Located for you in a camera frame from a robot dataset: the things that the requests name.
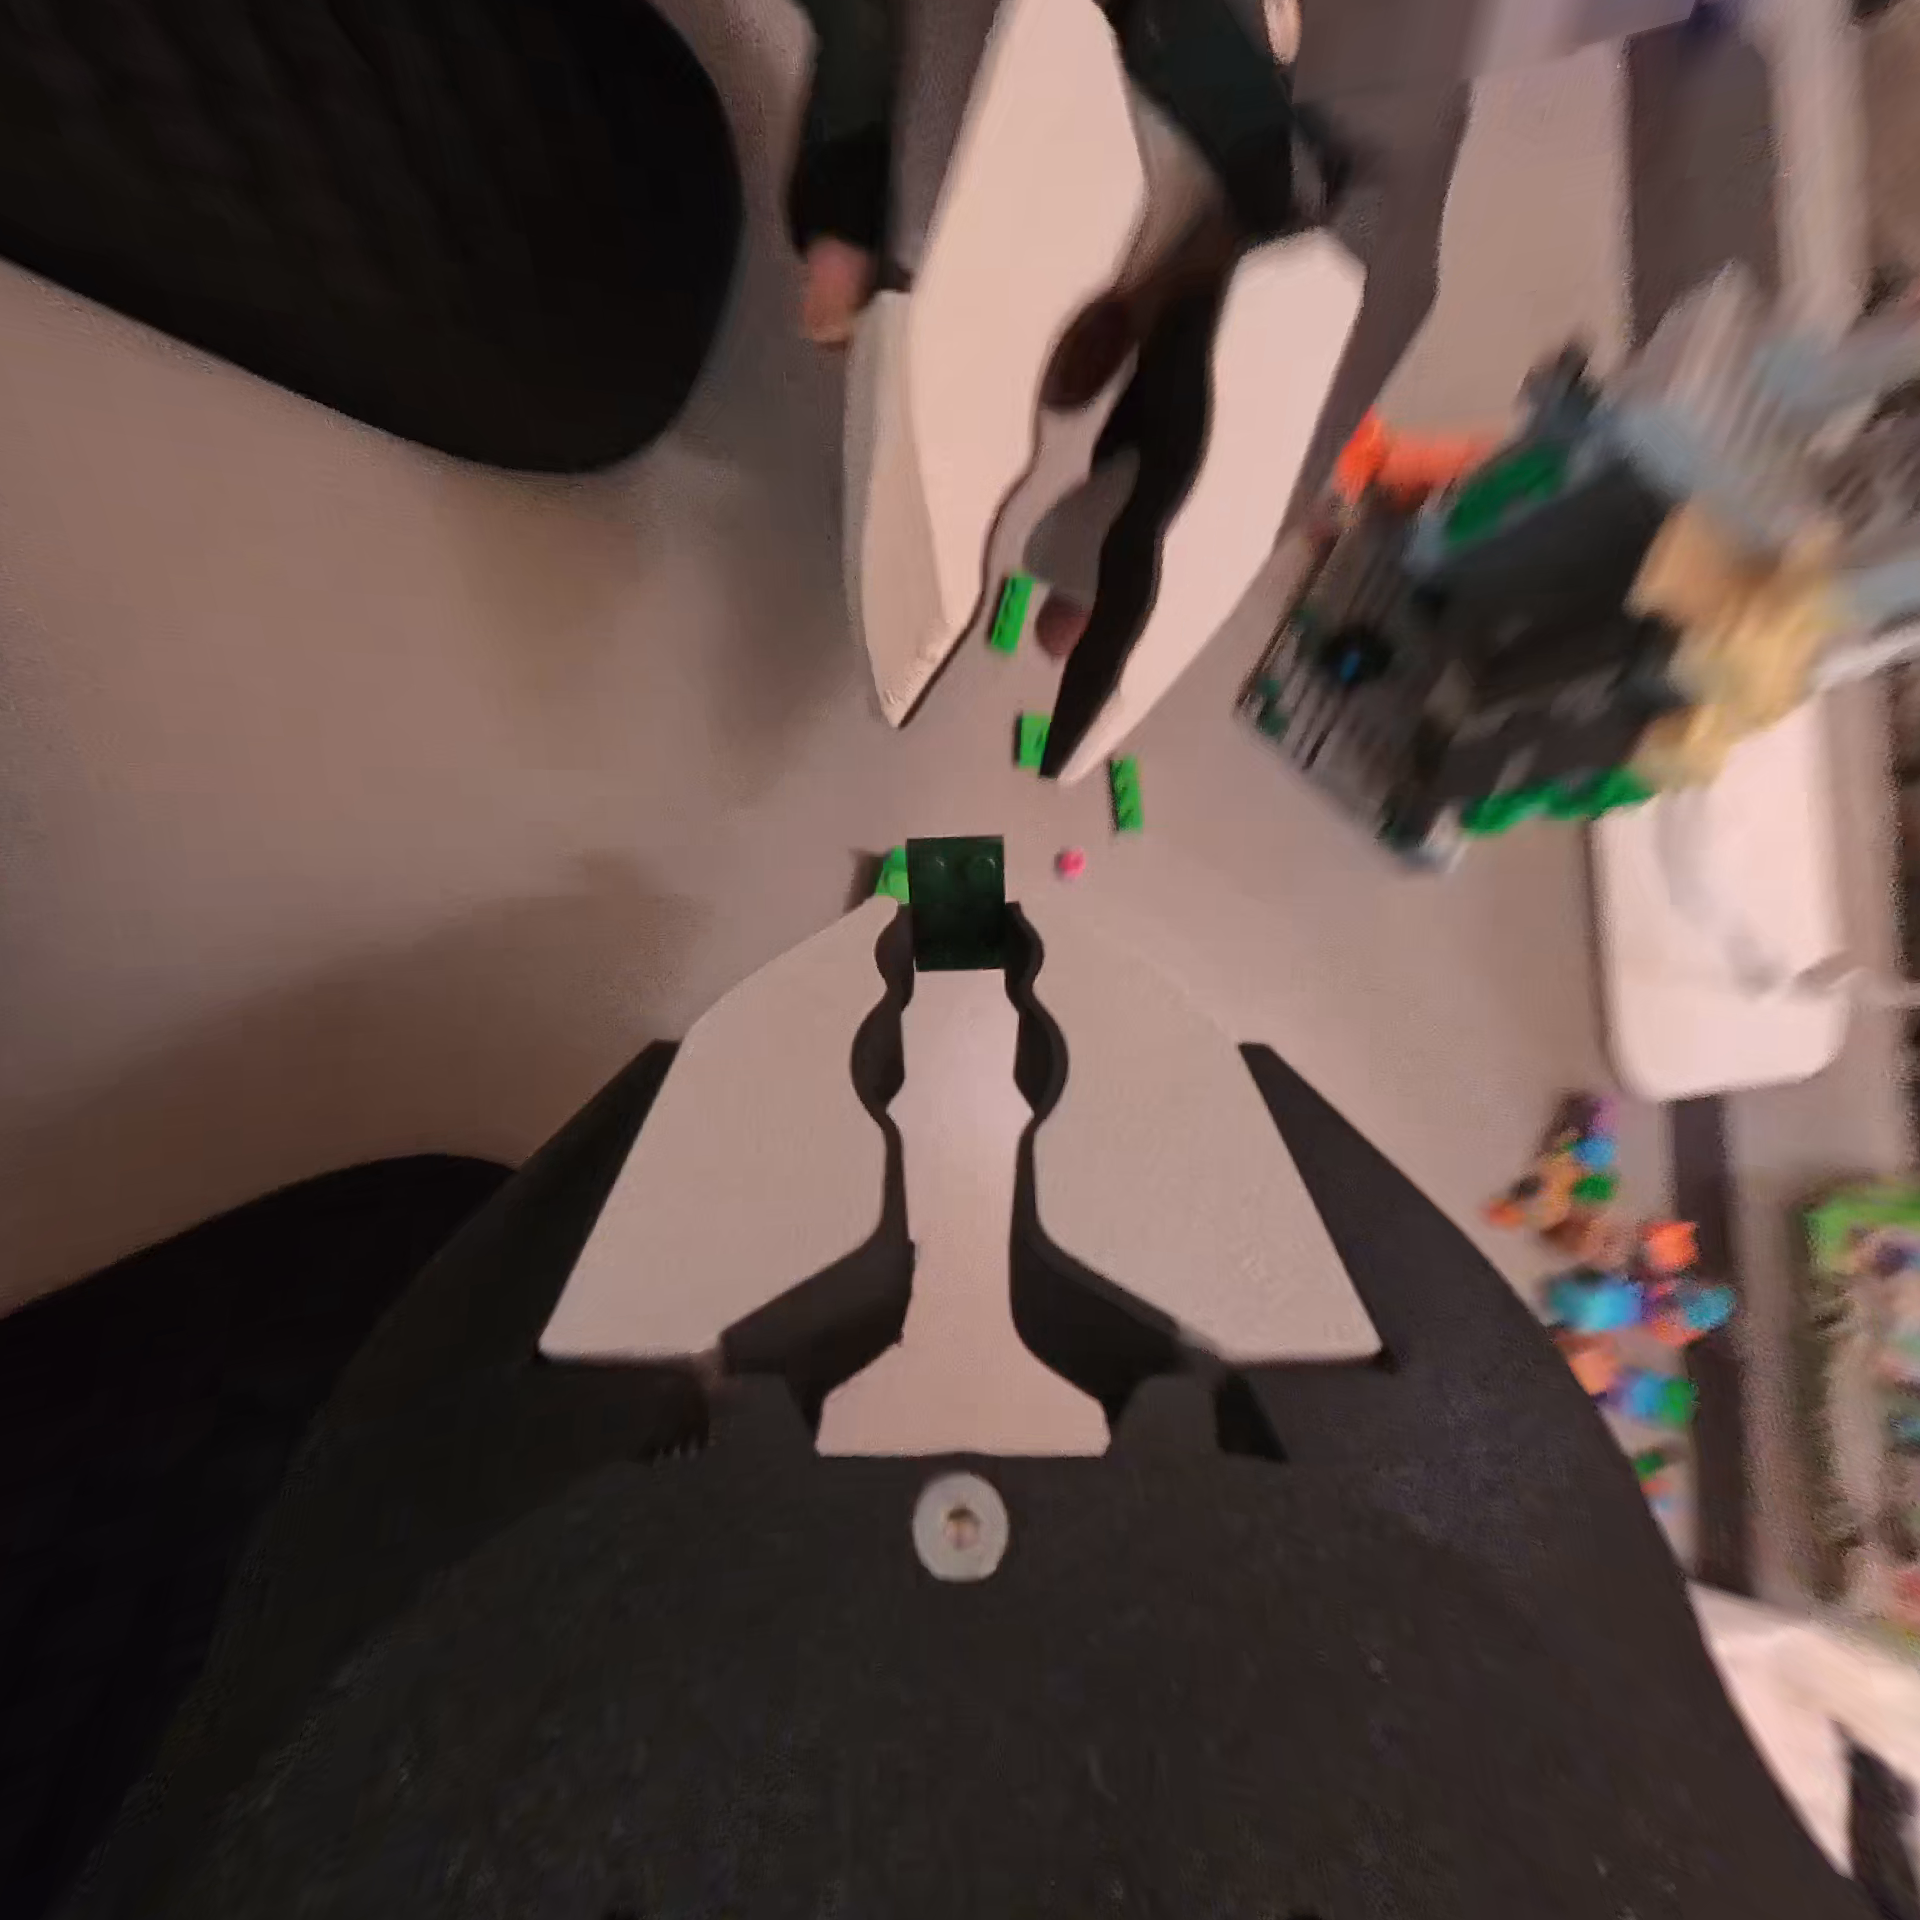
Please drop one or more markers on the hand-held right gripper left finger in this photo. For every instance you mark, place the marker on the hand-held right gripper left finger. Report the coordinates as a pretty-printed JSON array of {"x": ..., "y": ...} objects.
[{"x": 706, "y": 1185}]

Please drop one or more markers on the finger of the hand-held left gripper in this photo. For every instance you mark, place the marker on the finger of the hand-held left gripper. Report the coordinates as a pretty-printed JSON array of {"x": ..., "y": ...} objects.
[
  {"x": 975, "y": 300},
  {"x": 1261, "y": 452}
]

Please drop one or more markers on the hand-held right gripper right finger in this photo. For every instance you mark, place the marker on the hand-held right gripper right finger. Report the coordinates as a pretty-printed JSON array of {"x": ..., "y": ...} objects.
[{"x": 1199, "y": 1198}]

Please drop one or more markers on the small green plate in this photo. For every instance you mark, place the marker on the small green plate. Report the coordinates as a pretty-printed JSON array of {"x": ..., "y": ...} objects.
[{"x": 1012, "y": 614}]

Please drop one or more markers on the toy brick building model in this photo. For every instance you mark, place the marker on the toy brick building model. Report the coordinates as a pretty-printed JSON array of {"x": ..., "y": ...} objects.
[{"x": 1560, "y": 600}]

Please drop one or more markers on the green brick assembly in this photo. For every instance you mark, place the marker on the green brick assembly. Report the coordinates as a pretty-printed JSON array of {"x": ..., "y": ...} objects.
[{"x": 959, "y": 899}]

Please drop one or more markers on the person's left forearm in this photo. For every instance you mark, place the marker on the person's left forearm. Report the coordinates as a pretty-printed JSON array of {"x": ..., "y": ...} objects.
[{"x": 839, "y": 120}]

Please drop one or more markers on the person's left hand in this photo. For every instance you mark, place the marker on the person's left hand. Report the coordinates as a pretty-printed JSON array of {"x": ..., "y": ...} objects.
[{"x": 836, "y": 300}]

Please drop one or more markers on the long green plate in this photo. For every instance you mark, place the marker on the long green plate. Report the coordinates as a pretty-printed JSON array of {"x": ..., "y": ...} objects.
[{"x": 1124, "y": 795}]

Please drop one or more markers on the square green plate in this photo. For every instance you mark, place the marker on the square green plate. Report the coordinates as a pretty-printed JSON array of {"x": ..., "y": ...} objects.
[{"x": 1034, "y": 741}]

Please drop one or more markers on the pile of colourful lego pieces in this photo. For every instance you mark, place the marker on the pile of colourful lego pieces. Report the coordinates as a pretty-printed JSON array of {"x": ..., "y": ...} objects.
[{"x": 1619, "y": 1291}]

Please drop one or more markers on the green toy set box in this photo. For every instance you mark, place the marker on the green toy set box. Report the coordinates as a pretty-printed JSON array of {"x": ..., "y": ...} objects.
[{"x": 1869, "y": 1350}]

